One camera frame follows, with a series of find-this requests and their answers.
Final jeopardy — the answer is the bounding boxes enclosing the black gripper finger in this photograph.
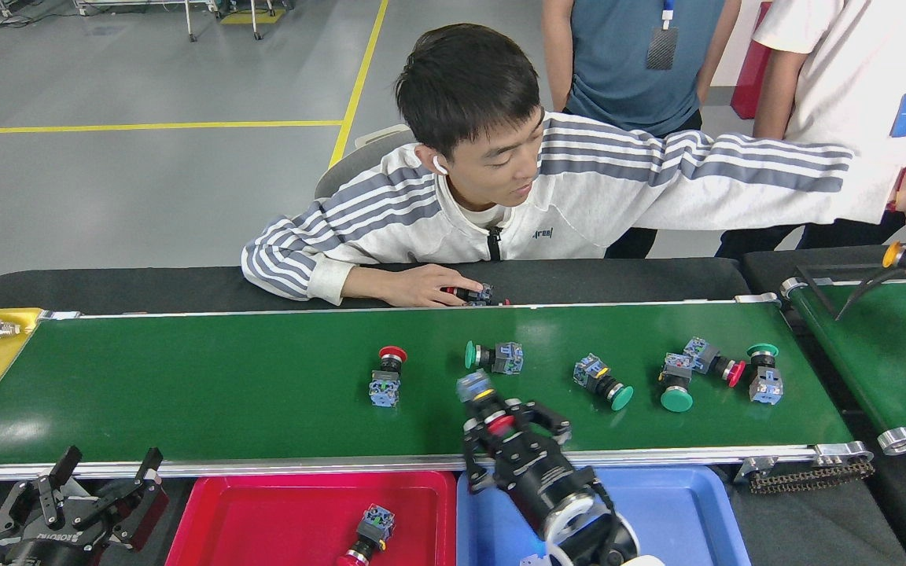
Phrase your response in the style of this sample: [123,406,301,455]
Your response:
[503,398,574,450]
[68,447,171,551]
[461,415,507,496]
[0,446,84,543]

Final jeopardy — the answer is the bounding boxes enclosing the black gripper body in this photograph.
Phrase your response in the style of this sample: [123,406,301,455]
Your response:
[491,431,605,533]
[0,525,121,566]

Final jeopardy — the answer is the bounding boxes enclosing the red plastic tray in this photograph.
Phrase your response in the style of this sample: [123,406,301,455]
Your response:
[164,470,458,566]

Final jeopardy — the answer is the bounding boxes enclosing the blue plastic tray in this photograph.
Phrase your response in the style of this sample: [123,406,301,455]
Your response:
[457,465,753,566]

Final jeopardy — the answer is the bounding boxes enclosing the long green conveyor belt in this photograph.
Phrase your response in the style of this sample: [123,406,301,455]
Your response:
[0,292,877,490]

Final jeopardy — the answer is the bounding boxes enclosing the seated person's right hand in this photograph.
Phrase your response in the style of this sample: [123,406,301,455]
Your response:
[386,263,485,309]

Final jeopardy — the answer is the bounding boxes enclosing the seated person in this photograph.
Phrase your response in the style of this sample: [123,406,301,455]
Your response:
[241,24,906,309]

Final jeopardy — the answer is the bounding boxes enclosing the standing person with black badge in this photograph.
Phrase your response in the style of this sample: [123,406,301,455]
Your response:
[541,0,742,260]

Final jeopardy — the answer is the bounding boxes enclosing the black badge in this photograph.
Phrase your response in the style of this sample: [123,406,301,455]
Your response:
[646,26,678,72]

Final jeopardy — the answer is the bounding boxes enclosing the red cabinet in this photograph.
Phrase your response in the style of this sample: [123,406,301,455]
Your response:
[731,0,772,120]

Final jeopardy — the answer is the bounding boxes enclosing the standing person with blue badge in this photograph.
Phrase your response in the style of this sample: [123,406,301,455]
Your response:
[714,0,906,260]

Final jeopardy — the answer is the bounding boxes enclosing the white wheeled stand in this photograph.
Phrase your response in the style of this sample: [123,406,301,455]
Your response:
[74,0,222,42]

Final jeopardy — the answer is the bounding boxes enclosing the black drive chain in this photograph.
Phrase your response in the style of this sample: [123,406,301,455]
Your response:
[748,460,877,494]

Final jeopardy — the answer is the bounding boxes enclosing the green conveyor with black frame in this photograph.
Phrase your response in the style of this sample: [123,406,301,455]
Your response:
[779,271,906,457]

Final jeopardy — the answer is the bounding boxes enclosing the black cable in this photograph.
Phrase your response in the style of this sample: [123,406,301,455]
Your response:
[834,259,906,321]

